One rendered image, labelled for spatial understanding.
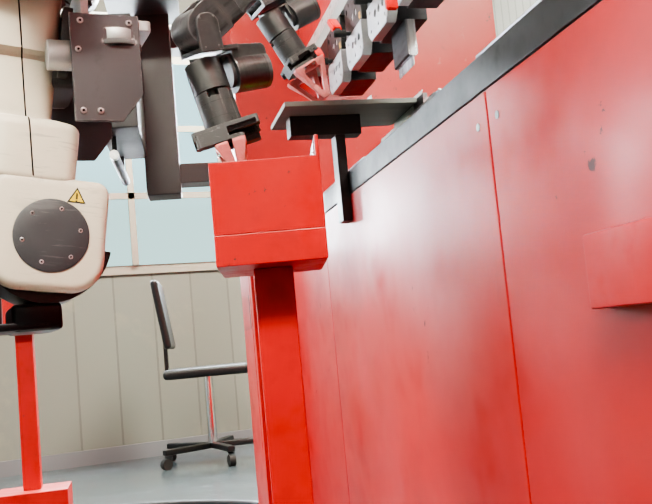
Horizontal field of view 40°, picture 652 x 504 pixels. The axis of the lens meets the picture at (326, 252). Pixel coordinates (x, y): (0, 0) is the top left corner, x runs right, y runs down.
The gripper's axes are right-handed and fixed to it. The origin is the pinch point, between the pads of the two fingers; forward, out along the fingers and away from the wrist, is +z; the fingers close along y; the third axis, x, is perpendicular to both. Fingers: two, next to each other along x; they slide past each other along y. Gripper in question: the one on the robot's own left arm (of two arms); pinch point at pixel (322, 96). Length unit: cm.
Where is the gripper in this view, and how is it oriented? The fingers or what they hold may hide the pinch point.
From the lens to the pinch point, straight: 181.4
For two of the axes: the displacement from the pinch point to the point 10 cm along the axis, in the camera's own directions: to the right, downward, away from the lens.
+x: -8.1, 5.4, -2.5
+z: 5.6, 8.3, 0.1
